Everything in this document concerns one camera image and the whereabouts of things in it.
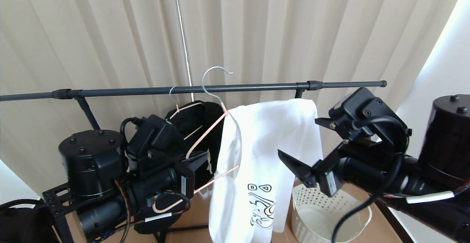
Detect black shorts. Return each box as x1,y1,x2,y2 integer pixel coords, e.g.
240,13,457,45
164,101,225,191

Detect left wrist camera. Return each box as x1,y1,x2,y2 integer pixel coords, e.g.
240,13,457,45
126,115,187,179

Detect white laundry basket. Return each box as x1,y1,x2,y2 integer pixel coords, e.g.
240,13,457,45
291,184,372,243

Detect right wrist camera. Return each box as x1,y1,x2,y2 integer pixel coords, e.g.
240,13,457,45
328,87,409,153

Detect beige curtain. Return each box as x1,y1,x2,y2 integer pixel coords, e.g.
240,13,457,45
0,0,467,196

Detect white garment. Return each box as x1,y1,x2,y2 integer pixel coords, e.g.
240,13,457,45
209,98,324,243

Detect black cable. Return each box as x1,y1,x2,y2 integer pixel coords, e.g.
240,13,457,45
0,116,142,211
332,116,409,243

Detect pink clothes hanger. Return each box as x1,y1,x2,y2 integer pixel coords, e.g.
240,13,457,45
152,66,242,214
168,85,205,141

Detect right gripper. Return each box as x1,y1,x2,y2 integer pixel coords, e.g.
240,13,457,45
277,117,470,242

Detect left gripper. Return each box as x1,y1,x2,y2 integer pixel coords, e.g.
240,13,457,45
77,162,196,239

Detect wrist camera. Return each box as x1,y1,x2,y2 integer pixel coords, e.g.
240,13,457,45
126,115,187,179
328,87,409,153

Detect black clothes rack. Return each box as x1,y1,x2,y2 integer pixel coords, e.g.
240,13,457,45
0,80,388,243

